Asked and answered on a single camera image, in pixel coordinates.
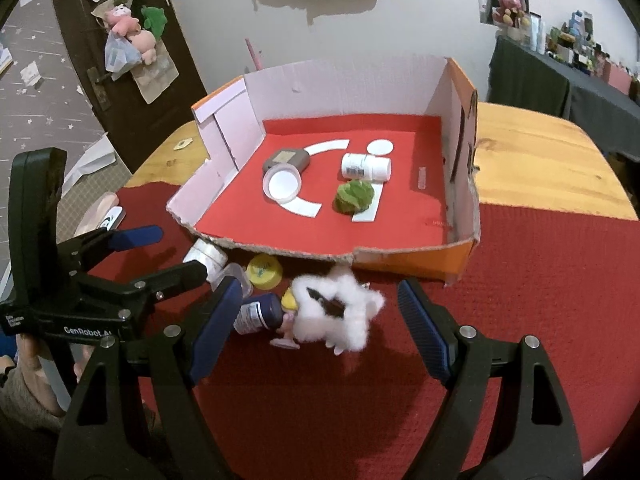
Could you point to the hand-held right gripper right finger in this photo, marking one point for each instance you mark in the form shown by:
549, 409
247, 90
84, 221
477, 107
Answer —
425, 330

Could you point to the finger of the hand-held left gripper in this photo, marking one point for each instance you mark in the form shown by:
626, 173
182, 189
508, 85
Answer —
175, 277
135, 237

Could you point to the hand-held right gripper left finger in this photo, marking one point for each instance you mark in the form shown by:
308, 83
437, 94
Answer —
215, 330

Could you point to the white round jar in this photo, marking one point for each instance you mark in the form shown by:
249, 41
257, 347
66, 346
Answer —
205, 255

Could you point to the dark blue bottle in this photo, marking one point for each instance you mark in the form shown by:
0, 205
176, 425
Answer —
257, 312

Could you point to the small clear plastic box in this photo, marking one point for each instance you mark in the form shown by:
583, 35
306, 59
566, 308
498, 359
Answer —
240, 277

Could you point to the pink toy figure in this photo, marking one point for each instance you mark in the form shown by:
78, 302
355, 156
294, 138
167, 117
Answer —
286, 327

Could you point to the white cotton wad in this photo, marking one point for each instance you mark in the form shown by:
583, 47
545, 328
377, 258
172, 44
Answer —
350, 325

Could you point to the yellow round lid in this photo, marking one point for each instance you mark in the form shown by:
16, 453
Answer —
265, 271

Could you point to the clear round plastic lid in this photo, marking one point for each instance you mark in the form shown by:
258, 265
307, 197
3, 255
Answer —
281, 183

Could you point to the green wool ball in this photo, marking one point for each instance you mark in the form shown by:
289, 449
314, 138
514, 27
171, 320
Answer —
355, 196

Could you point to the grey square case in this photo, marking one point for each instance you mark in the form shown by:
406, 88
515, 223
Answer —
290, 159

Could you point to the small white bottle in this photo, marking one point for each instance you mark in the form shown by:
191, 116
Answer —
365, 166

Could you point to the orange and pink cardboard box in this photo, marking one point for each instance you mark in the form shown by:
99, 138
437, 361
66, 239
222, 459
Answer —
340, 85

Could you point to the person's left forearm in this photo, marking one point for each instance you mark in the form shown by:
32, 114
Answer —
20, 407

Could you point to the person's left hand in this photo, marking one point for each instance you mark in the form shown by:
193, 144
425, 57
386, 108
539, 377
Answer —
32, 365

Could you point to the white rectangular device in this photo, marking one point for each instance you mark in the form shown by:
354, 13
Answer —
112, 217

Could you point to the pink oblong case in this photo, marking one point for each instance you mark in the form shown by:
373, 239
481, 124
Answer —
97, 212

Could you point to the white paper sheet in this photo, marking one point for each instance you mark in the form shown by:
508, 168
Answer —
92, 160

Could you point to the small cream tag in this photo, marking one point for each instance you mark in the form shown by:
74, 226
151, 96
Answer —
182, 143

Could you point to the red knitted cloth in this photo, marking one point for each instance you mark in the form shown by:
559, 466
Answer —
525, 285

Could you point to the white paper note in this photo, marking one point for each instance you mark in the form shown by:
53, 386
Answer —
31, 73

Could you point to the beige paper bag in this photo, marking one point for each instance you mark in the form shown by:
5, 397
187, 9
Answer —
155, 82

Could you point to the clear plastic bag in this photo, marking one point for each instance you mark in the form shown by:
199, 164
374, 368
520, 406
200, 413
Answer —
117, 55

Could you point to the dark brown door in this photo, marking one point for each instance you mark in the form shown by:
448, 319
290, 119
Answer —
75, 35

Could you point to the pink pig plush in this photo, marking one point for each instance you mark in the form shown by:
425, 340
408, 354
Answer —
142, 45

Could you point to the pink stick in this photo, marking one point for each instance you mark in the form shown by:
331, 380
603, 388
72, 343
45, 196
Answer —
252, 55

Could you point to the green plush toy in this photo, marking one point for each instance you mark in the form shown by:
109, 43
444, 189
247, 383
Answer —
155, 20

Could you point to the pink plush toy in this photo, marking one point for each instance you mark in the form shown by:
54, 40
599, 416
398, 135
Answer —
120, 17

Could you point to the dark grey covered table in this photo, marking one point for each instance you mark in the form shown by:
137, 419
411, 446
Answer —
530, 80

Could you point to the row of bottles and jars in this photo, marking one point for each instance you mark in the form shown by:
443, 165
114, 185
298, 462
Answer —
575, 35

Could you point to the pink rabbit plush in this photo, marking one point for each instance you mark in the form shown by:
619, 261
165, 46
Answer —
510, 5

